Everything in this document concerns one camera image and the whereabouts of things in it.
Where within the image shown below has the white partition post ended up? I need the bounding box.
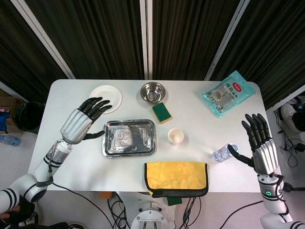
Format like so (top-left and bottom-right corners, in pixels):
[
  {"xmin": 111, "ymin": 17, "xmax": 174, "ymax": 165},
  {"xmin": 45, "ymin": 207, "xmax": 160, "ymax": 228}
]
[
  {"xmin": 139, "ymin": 0, "xmax": 153, "ymax": 81},
  {"xmin": 204, "ymin": 0, "xmax": 251, "ymax": 81},
  {"xmin": 10, "ymin": 0, "xmax": 76, "ymax": 79}
]

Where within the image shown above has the green yellow sponge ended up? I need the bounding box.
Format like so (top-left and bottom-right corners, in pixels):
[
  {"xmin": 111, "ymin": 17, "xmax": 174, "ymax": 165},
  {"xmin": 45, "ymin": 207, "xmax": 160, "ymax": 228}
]
[{"xmin": 151, "ymin": 102, "xmax": 173, "ymax": 125}]

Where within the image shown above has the white paper cup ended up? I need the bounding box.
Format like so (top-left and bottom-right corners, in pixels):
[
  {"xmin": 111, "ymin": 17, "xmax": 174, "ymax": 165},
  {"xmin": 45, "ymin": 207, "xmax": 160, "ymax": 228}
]
[{"xmin": 167, "ymin": 127, "xmax": 185, "ymax": 146}]

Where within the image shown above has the clear plastic water bottle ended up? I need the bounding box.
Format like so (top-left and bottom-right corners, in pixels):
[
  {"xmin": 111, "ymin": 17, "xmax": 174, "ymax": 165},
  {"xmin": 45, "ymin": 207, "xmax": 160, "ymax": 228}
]
[{"xmin": 212, "ymin": 143, "xmax": 239, "ymax": 163}]

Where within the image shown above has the stainless steel tray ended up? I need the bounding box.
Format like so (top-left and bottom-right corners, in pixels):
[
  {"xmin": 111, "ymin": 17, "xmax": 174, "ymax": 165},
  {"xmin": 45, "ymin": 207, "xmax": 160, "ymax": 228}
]
[{"xmin": 102, "ymin": 119, "xmax": 158, "ymax": 158}]

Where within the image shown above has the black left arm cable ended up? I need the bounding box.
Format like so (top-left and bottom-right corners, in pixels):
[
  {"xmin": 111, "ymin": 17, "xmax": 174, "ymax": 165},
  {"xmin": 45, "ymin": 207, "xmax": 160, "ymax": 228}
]
[{"xmin": 51, "ymin": 182, "xmax": 117, "ymax": 229}]

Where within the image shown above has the green sponge under towel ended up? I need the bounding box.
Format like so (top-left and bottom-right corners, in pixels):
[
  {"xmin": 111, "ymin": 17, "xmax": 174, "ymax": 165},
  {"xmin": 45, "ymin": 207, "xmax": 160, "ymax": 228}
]
[{"xmin": 166, "ymin": 196, "xmax": 183, "ymax": 207}]

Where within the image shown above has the black looped floor cable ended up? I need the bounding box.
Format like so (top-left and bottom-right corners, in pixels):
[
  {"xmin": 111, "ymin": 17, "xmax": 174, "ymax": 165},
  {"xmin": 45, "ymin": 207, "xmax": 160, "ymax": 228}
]
[{"xmin": 274, "ymin": 112, "xmax": 305, "ymax": 167}]

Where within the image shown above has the white paper plate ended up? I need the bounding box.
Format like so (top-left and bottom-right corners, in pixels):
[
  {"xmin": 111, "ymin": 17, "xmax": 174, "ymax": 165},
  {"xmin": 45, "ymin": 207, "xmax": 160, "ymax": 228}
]
[{"xmin": 88, "ymin": 84, "xmax": 123, "ymax": 115}]

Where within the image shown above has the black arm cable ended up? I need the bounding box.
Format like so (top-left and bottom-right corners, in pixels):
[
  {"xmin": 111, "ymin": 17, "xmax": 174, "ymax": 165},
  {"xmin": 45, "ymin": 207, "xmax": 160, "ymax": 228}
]
[
  {"xmin": 51, "ymin": 182, "xmax": 117, "ymax": 229},
  {"xmin": 209, "ymin": 200, "xmax": 264, "ymax": 229}
]

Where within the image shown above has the black trash bin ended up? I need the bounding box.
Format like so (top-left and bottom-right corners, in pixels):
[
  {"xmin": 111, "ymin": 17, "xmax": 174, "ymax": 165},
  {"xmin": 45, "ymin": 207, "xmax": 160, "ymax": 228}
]
[{"xmin": 13, "ymin": 101, "xmax": 46, "ymax": 131}]

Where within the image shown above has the white machine with black parts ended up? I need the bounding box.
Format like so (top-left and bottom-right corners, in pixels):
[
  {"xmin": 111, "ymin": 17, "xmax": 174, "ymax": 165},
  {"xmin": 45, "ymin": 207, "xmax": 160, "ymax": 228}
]
[{"xmin": 278, "ymin": 102, "xmax": 305, "ymax": 132}]

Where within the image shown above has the teal steel scrubber package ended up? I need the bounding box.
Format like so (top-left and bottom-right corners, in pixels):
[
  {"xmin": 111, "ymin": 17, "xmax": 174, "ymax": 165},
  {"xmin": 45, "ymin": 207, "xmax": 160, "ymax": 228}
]
[{"xmin": 201, "ymin": 70, "xmax": 256, "ymax": 118}]

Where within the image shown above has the yellow microfiber towel black trim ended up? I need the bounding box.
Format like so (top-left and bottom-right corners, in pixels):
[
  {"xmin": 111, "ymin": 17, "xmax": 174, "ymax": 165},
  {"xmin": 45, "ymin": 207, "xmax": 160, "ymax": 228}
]
[{"xmin": 143, "ymin": 161, "xmax": 209, "ymax": 198}]

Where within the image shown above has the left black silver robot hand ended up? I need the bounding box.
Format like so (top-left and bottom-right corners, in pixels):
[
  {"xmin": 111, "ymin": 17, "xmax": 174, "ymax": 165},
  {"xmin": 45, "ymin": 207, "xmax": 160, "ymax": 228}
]
[{"xmin": 59, "ymin": 96, "xmax": 113, "ymax": 145}]

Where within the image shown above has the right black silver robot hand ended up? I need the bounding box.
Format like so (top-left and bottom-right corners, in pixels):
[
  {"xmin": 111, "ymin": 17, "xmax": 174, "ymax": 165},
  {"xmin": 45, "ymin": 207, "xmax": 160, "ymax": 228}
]
[{"xmin": 226, "ymin": 113, "xmax": 280, "ymax": 177}]

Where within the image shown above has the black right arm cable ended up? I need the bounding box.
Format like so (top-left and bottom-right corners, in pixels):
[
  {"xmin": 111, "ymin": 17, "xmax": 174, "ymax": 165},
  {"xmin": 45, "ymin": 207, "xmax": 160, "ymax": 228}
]
[{"xmin": 209, "ymin": 200, "xmax": 264, "ymax": 229}]

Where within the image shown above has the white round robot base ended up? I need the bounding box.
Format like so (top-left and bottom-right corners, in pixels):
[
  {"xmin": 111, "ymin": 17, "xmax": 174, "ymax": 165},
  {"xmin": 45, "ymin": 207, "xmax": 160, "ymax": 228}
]
[{"xmin": 130, "ymin": 207, "xmax": 169, "ymax": 229}]

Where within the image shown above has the blue-tinted bottle on floor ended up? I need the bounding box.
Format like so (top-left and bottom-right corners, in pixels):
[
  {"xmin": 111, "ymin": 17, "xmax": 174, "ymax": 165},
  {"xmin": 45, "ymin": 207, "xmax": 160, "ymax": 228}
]
[{"xmin": 0, "ymin": 134, "xmax": 21, "ymax": 146}]

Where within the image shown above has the stainless steel bowl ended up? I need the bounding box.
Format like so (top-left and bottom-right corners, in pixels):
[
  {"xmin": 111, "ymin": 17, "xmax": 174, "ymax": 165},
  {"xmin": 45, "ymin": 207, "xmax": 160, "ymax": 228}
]
[{"xmin": 140, "ymin": 81, "xmax": 166, "ymax": 103}]

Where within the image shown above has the black cable bundle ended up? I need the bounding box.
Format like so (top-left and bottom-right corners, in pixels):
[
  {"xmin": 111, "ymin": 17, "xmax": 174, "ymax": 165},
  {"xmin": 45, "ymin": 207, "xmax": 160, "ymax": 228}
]
[{"xmin": 182, "ymin": 197, "xmax": 202, "ymax": 229}]

